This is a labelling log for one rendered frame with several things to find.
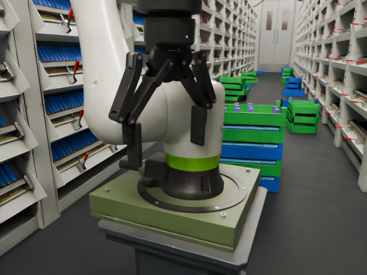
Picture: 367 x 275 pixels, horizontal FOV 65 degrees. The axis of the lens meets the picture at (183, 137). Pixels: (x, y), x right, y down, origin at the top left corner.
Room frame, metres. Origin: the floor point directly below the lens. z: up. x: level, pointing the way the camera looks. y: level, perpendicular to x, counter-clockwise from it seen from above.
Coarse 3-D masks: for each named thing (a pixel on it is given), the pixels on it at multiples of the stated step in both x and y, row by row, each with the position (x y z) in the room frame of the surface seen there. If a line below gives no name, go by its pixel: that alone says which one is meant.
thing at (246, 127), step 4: (224, 124) 1.28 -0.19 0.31; (228, 124) 1.28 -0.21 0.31; (232, 124) 1.27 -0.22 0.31; (236, 124) 1.27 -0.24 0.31; (240, 124) 1.28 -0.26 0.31; (244, 124) 1.28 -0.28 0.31; (224, 128) 1.26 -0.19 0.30; (228, 128) 1.25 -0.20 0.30; (232, 128) 1.25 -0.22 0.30; (236, 128) 1.25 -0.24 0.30; (240, 128) 1.24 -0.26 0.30; (244, 128) 1.24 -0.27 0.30; (248, 128) 1.24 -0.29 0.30; (252, 128) 1.23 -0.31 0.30; (256, 128) 1.23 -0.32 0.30; (260, 128) 1.23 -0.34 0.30; (264, 128) 1.23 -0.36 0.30; (268, 128) 1.22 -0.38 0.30; (272, 128) 1.22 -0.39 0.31; (276, 128) 1.22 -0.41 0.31
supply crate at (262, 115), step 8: (224, 104) 1.44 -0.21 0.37; (232, 104) 1.44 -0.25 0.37; (240, 104) 1.43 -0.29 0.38; (224, 112) 1.25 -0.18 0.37; (232, 112) 1.24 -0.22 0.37; (240, 112) 1.24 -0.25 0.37; (248, 112) 1.23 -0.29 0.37; (256, 112) 1.23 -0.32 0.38; (264, 112) 1.41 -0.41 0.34; (272, 112) 1.40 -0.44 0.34; (280, 112) 1.33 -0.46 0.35; (224, 120) 1.25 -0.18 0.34; (232, 120) 1.24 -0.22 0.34; (240, 120) 1.24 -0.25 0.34; (248, 120) 1.23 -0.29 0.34; (256, 120) 1.23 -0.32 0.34; (264, 120) 1.22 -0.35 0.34; (272, 120) 1.21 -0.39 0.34; (280, 120) 1.21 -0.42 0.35
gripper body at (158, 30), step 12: (144, 24) 0.43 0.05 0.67; (156, 24) 0.41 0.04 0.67; (168, 24) 0.41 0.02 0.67; (180, 24) 0.41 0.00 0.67; (192, 24) 0.43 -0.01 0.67; (144, 36) 0.43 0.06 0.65; (156, 36) 0.41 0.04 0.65; (168, 36) 0.41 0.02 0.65; (180, 36) 0.41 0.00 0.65; (192, 36) 0.43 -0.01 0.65; (156, 48) 0.42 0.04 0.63; (168, 48) 0.43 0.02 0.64; (180, 48) 0.45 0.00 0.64; (156, 60) 0.42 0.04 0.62; (156, 72) 0.42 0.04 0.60; (180, 72) 0.45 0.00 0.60
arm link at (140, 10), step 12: (144, 0) 0.41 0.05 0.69; (156, 0) 0.40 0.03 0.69; (168, 0) 0.40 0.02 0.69; (180, 0) 0.40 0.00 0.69; (192, 0) 0.41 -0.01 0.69; (144, 12) 0.43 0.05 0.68; (156, 12) 0.42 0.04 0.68; (168, 12) 0.41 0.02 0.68; (180, 12) 0.41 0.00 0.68; (192, 12) 0.41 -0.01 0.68
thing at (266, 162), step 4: (220, 160) 1.26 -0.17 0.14; (224, 160) 1.25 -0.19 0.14; (228, 160) 1.25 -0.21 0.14; (232, 160) 1.25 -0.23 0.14; (236, 160) 1.25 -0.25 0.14; (240, 160) 1.24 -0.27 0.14; (244, 160) 1.24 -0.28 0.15; (248, 160) 1.24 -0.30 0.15; (252, 160) 1.24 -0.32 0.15; (256, 160) 1.23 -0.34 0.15; (260, 160) 1.23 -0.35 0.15; (264, 160) 1.23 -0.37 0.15; (268, 160) 1.23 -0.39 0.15; (272, 160) 1.24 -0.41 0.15; (268, 164) 1.23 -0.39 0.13; (272, 164) 1.22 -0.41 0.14
